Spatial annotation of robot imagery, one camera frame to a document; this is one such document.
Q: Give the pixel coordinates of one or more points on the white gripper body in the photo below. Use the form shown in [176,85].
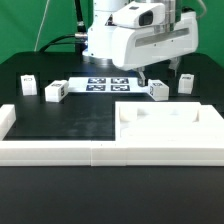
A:
[135,48]

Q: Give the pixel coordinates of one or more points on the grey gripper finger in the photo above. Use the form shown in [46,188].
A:
[174,63]
[141,79]

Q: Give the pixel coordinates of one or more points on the white square tabletop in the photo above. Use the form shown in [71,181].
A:
[167,121]

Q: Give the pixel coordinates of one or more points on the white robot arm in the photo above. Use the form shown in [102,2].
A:
[98,38]

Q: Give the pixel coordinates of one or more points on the white sheet with markers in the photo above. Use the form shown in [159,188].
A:
[105,85]

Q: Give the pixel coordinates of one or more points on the white U-shaped fence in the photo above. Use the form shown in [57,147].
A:
[103,153]

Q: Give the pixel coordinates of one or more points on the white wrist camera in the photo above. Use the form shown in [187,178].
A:
[136,15]

